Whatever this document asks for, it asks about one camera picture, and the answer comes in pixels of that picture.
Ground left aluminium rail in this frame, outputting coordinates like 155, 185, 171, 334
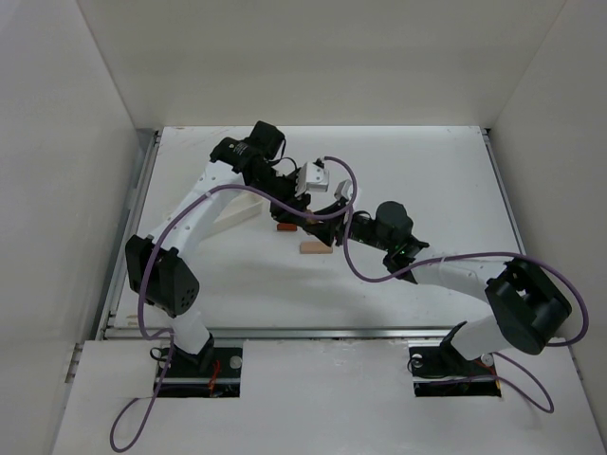
87, 128, 161, 340

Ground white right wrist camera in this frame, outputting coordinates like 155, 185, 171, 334
334, 179, 354, 202

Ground front aluminium rail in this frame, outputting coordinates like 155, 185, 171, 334
101, 324, 551, 341

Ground right aluminium rail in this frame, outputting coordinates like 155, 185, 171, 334
480, 128, 526, 254

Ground white plastic tray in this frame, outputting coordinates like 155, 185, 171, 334
208, 193, 264, 236

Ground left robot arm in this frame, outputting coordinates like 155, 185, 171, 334
125, 121, 328, 372

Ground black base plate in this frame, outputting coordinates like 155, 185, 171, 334
165, 345, 244, 385
409, 346, 495, 380

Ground aluminium rail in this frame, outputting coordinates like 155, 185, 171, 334
480, 128, 526, 254
87, 128, 161, 340
101, 324, 551, 341

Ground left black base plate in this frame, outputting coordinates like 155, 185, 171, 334
165, 345, 244, 385

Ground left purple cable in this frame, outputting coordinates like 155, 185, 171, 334
109, 155, 358, 452

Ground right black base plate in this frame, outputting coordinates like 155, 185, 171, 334
409, 346, 495, 380

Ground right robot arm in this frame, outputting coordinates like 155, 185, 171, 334
304, 201, 572, 378

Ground orange triangular wood block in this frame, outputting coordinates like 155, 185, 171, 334
276, 223, 298, 232

